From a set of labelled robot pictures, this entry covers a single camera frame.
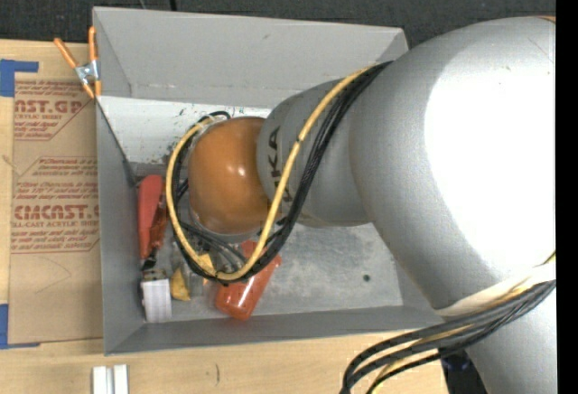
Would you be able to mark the brown cardboard board red print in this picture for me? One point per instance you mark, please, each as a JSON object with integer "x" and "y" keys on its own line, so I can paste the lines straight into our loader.
{"x": 54, "y": 166}

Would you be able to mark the white ribbed block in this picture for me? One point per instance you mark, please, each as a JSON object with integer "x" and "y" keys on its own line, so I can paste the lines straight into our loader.
{"x": 157, "y": 301}

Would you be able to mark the yellow toy fruit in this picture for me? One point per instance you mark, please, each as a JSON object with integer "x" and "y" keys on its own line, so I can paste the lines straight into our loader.
{"x": 179, "y": 288}

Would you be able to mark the red flat block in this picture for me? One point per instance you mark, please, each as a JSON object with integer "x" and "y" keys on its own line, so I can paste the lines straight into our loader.
{"x": 149, "y": 211}

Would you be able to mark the grey metal bin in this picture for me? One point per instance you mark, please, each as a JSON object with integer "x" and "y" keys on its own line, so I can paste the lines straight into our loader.
{"x": 194, "y": 62}

